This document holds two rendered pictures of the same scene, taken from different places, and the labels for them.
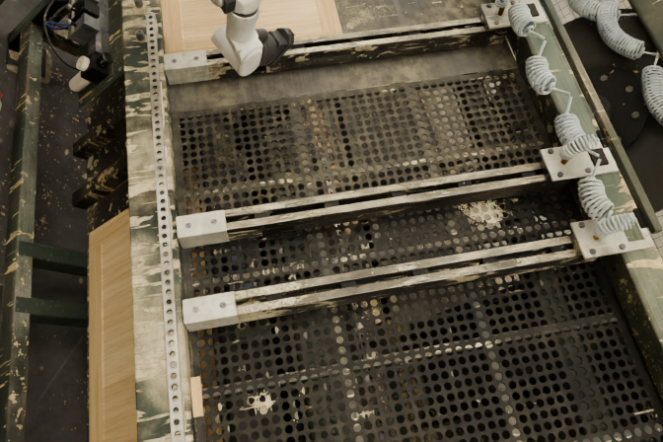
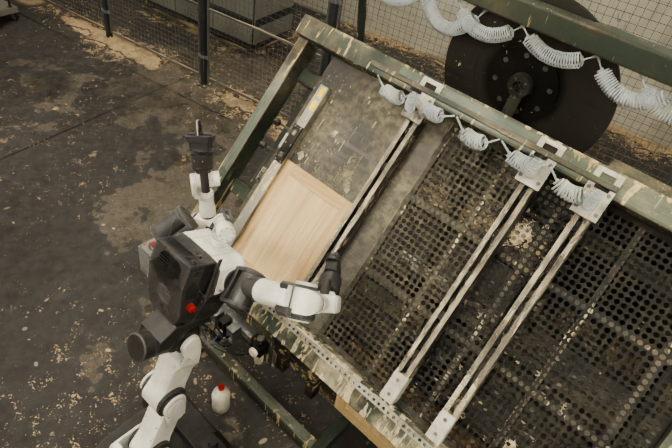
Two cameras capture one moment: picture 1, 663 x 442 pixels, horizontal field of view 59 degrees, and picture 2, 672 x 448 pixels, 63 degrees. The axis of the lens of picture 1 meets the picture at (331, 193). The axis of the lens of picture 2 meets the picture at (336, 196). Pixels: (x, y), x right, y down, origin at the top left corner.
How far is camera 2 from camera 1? 0.96 m
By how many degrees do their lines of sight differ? 11
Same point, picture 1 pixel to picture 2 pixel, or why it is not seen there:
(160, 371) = not seen: outside the picture
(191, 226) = (390, 392)
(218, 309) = (445, 423)
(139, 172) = (338, 385)
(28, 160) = (268, 401)
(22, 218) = (299, 434)
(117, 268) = not seen: hidden behind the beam
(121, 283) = not seen: hidden behind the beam
